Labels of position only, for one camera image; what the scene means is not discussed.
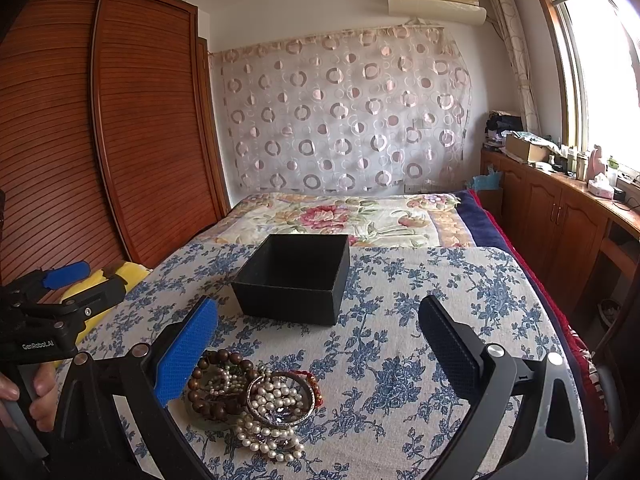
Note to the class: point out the black square storage box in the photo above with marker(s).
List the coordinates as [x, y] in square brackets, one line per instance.
[297, 278]

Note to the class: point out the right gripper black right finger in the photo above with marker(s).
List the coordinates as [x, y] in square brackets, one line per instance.
[475, 370]

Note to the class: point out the circle patterned sheer curtain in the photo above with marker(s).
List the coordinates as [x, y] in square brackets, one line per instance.
[357, 112]

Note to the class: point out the beige patterned window drape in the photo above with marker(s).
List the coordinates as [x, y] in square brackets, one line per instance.
[513, 37]

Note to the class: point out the person's left hand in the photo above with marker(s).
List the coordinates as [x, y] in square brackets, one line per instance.
[43, 408]

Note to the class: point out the brown wooden wardrobe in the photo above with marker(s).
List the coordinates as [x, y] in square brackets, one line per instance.
[108, 142]

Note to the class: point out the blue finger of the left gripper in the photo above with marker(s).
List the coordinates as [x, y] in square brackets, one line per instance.
[66, 276]

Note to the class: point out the white wall air conditioner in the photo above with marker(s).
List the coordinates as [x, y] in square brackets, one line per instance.
[468, 12]

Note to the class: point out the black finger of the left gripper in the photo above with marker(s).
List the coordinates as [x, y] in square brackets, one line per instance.
[97, 298]

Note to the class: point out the dark blue bed sheet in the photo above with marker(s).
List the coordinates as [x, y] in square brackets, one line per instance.
[480, 223]

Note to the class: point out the window with wooden frame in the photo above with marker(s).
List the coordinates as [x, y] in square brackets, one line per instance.
[596, 46]

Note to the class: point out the wooden side cabinet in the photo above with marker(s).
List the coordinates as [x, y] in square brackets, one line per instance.
[578, 245]

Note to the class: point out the teal cloth beside bed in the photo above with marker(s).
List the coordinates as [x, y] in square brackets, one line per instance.
[486, 182]

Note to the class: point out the blue floral white blanket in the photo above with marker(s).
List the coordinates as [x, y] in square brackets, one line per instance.
[388, 409]

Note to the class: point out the cardboard box on cabinet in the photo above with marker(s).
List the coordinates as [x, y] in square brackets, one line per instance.
[525, 150]

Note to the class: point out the pink bottle on cabinet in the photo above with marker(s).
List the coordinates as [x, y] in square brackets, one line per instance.
[596, 165]

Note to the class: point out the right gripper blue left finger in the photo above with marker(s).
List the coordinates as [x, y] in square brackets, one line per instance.
[186, 342]

